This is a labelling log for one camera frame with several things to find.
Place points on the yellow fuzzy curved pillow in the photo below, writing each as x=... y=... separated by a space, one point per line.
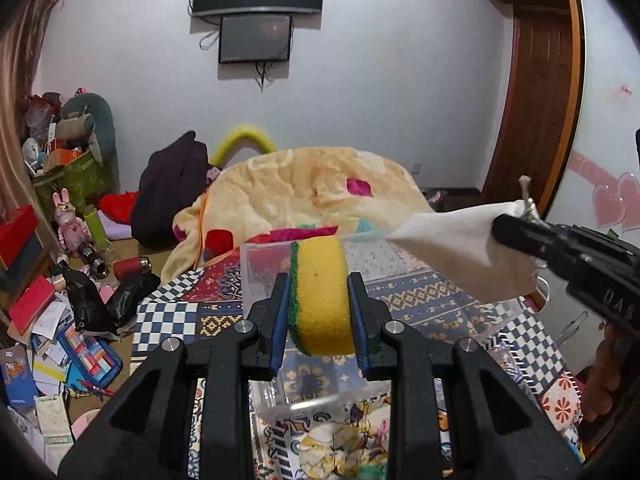
x=238 y=137

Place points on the person's right hand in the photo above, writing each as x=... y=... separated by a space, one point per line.
x=605 y=373

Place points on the blue pencil case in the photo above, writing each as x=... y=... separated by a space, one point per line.
x=96 y=361

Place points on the red cushion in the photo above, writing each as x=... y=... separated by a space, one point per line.
x=118 y=207

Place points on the dark purple jacket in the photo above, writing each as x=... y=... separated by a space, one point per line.
x=174 y=178

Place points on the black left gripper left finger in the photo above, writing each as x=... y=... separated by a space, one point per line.
x=143 y=432

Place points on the yellow floral blanket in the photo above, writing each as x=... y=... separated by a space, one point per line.
x=319 y=187

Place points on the white drawstring pouch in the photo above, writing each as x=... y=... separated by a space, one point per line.
x=459 y=245

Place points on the red book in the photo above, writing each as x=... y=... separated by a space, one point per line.
x=31 y=303

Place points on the green bottle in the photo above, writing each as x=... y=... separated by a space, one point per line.
x=96 y=228

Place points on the black camera lens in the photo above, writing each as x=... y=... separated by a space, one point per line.
x=93 y=259

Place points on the green storage box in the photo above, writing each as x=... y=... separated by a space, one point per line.
x=84 y=179

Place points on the brown wooden door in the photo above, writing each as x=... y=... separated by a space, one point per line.
x=540 y=102

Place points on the pink rabbit figure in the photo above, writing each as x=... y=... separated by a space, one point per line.
x=72 y=230

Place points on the white wardrobe sliding door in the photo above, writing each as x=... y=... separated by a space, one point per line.
x=600 y=185

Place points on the clear plastic storage bin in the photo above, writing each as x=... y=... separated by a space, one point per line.
x=323 y=308

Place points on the red box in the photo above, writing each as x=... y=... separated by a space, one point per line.
x=15 y=232

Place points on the colourful patchwork bed sheet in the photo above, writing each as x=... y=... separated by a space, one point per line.
x=319 y=419

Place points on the yellow green sponge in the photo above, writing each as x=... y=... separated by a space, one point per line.
x=318 y=305

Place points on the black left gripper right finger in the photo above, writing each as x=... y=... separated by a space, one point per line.
x=495 y=431

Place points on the grey green plush toy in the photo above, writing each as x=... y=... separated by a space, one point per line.
x=88 y=119

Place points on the red cylinder bottle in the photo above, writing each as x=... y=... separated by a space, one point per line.
x=130 y=266

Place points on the striped brown curtain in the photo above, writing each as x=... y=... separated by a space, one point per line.
x=23 y=24

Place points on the small black wall monitor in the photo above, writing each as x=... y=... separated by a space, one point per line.
x=255 y=38

